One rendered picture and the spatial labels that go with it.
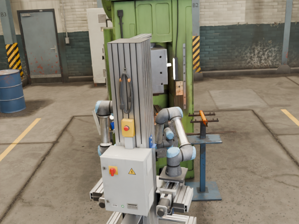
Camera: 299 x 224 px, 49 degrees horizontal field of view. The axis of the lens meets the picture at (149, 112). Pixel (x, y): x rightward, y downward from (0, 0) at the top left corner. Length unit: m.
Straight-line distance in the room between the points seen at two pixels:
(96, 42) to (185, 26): 5.53
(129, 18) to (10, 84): 4.63
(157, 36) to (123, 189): 1.94
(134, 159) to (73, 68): 7.91
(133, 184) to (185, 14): 2.14
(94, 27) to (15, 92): 2.74
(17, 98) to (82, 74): 2.73
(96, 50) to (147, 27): 5.50
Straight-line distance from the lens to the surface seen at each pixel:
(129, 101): 2.43
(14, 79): 7.92
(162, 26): 3.85
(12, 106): 8.02
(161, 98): 4.36
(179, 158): 2.92
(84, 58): 10.01
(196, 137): 3.93
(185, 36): 3.93
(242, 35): 9.98
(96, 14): 9.14
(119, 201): 2.62
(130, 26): 3.79
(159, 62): 3.74
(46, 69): 10.39
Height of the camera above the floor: 2.32
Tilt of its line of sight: 19 degrees down
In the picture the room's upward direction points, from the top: 3 degrees counter-clockwise
